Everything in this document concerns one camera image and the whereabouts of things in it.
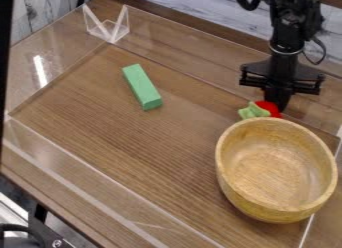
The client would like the black table leg bracket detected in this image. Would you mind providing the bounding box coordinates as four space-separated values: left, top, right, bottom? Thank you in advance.
27 204 74 248

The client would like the red plush strawberry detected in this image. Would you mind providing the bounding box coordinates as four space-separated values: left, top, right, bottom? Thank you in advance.
237 101 281 119

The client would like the clear acrylic tray wall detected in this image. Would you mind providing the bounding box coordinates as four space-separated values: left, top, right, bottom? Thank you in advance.
1 116 224 248

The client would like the wooden bowl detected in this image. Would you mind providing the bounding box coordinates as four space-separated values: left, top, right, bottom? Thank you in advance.
215 117 337 224

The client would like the green rectangular block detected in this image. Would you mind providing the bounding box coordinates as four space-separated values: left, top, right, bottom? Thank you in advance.
122 64 162 111

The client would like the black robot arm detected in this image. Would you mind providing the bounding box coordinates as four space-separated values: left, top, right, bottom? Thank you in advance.
236 0 325 111

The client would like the black cable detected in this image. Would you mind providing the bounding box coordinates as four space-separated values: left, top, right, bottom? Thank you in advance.
0 223 45 248

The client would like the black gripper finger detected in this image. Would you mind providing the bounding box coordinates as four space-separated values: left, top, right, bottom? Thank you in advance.
264 87 292 111

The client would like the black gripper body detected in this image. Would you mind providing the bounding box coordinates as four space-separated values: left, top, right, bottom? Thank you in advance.
239 55 325 95

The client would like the clear acrylic corner bracket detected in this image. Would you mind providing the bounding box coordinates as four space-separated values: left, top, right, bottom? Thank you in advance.
81 5 129 44

